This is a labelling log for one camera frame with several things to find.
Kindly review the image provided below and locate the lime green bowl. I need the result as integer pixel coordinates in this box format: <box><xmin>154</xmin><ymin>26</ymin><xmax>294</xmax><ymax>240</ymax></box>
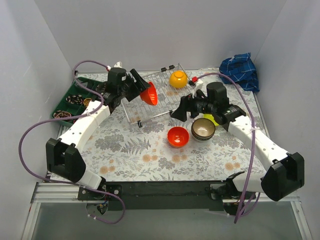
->
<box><xmin>203</xmin><ymin>114</ymin><xmax>219</xmax><ymax>126</ymax></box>

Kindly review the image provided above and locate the orange bowl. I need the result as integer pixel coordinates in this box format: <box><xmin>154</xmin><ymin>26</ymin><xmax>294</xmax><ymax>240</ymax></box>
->
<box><xmin>140</xmin><ymin>81</ymin><xmax>158</xmax><ymax>106</ymax></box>
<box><xmin>167</xmin><ymin>126</ymin><xmax>190</xmax><ymax>148</ymax></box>

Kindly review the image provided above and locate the black patterned bowl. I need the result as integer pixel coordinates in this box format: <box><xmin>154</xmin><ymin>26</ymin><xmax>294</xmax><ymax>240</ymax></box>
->
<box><xmin>191</xmin><ymin>118</ymin><xmax>216</xmax><ymax>142</ymax></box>

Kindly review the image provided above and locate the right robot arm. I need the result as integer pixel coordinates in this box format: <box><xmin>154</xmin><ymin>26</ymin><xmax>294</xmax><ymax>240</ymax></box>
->
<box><xmin>170</xmin><ymin>82</ymin><xmax>305</xmax><ymax>202</ymax></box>

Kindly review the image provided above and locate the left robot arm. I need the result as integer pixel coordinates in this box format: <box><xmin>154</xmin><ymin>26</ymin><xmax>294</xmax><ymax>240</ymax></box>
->
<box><xmin>45</xmin><ymin>67</ymin><xmax>151</xmax><ymax>200</ymax></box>

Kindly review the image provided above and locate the yellow bowl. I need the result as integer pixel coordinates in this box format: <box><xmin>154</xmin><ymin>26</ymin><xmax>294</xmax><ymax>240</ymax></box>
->
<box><xmin>169</xmin><ymin>70</ymin><xmax>188</xmax><ymax>89</ymax></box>

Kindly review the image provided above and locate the floral table mat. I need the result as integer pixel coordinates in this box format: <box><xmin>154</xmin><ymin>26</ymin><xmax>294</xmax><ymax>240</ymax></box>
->
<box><xmin>49</xmin><ymin>67</ymin><xmax>281</xmax><ymax>183</ymax></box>

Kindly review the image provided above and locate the green compartment organizer tray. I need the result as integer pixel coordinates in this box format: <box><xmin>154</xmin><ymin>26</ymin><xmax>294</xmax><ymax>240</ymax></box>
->
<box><xmin>51</xmin><ymin>77</ymin><xmax>107</xmax><ymax>128</ymax></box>

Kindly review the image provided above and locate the blue checked cloth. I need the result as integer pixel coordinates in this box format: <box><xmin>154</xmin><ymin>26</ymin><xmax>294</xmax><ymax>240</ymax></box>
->
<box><xmin>219</xmin><ymin>52</ymin><xmax>260</xmax><ymax>92</ymax></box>

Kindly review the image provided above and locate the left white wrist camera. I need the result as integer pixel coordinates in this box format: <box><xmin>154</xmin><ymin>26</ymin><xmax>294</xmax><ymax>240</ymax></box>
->
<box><xmin>113</xmin><ymin>61</ymin><xmax>123</xmax><ymax>68</ymax></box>

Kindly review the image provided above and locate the metal wire dish rack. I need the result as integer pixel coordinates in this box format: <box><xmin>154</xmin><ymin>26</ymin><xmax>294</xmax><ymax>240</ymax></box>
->
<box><xmin>121</xmin><ymin>63</ymin><xmax>196</xmax><ymax>128</ymax></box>

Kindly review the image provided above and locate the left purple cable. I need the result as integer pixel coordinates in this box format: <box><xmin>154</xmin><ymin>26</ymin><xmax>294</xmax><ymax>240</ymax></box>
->
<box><xmin>18</xmin><ymin>60</ymin><xmax>126</xmax><ymax>225</ymax></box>

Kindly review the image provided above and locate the purple cable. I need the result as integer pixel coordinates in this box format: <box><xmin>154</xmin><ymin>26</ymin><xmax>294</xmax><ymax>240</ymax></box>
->
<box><xmin>18</xmin><ymin>60</ymin><xmax>126</xmax><ymax>225</ymax></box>
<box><xmin>196</xmin><ymin>72</ymin><xmax>261</xmax><ymax>224</ymax></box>

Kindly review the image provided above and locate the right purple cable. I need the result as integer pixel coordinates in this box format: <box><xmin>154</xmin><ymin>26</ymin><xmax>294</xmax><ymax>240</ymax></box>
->
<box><xmin>196</xmin><ymin>72</ymin><xmax>261</xmax><ymax>224</ymax></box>

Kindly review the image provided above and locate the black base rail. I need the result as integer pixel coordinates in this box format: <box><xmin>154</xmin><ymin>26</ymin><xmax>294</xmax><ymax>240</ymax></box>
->
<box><xmin>77</xmin><ymin>180</ymin><xmax>248</xmax><ymax>212</ymax></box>

